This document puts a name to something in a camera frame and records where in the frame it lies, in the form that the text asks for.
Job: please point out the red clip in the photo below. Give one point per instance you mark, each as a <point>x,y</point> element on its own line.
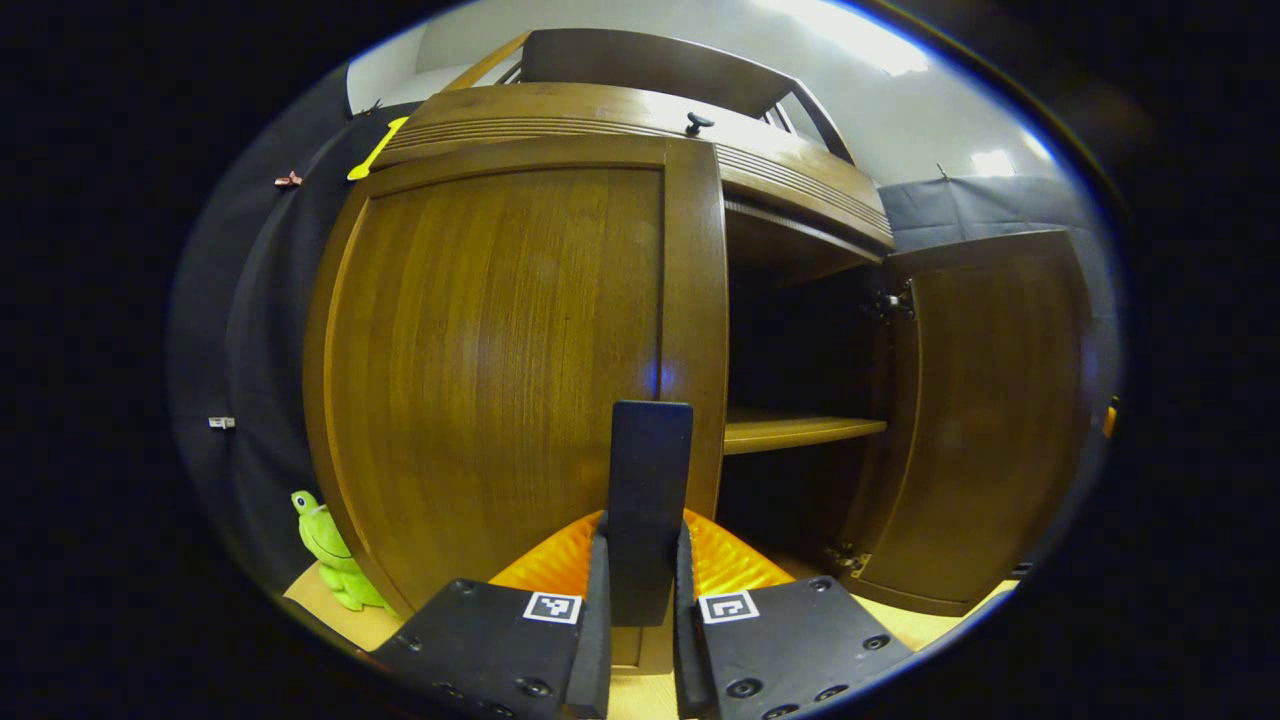
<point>288,180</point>

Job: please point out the silver clip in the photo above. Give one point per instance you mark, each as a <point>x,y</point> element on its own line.
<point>221,422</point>

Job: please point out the wooden double-door shoe cabinet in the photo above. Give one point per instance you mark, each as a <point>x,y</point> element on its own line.
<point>640,65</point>

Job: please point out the wooden cabinet door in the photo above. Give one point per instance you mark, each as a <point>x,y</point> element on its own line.
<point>480,360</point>
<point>990,420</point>

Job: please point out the black drawer knob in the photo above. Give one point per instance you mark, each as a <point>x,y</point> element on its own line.
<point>699,123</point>

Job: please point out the small ceiling light panel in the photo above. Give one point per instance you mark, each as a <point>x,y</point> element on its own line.
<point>992,163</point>

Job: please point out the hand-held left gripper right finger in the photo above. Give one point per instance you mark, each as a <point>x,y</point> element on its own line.
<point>686,650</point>

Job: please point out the metal door hinge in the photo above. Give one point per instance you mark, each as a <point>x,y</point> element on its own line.
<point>848,560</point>
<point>895,302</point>

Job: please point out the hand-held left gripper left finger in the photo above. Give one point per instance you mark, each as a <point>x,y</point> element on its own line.
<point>597,650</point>

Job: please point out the wooden cabinet shelf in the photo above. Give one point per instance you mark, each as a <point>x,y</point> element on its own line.
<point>790,432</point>

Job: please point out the green frog toy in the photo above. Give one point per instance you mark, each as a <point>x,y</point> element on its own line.
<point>335,560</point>

